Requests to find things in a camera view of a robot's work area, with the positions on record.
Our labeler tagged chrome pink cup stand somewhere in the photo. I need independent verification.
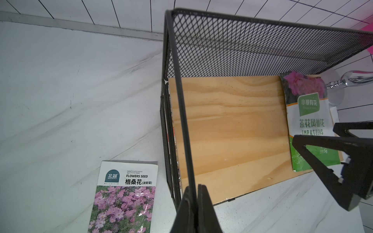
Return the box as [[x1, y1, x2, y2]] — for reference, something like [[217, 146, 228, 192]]
[[320, 23, 373, 107]]

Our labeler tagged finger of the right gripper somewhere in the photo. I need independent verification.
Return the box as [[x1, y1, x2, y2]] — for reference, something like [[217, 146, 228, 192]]
[[333, 121, 373, 137]]

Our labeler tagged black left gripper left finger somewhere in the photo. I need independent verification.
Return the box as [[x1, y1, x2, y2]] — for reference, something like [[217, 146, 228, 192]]
[[170, 186, 198, 233]]

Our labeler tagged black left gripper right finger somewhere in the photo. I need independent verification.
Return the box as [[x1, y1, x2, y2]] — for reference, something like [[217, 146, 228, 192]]
[[198, 184, 223, 233]]

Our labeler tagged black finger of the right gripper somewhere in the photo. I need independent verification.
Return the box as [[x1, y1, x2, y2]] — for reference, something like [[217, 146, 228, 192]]
[[292, 135, 373, 211]]

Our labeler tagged black wire mesh shelf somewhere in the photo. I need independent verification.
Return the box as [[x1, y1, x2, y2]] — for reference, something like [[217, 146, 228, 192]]
[[160, 8, 373, 206]]

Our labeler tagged purple flowers seed bag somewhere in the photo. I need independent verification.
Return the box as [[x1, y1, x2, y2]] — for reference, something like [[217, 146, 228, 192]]
[[87, 161, 158, 233]]

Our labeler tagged green impatiens seed bag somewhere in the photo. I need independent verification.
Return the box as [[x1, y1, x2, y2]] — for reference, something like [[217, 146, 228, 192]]
[[279, 71, 335, 172]]

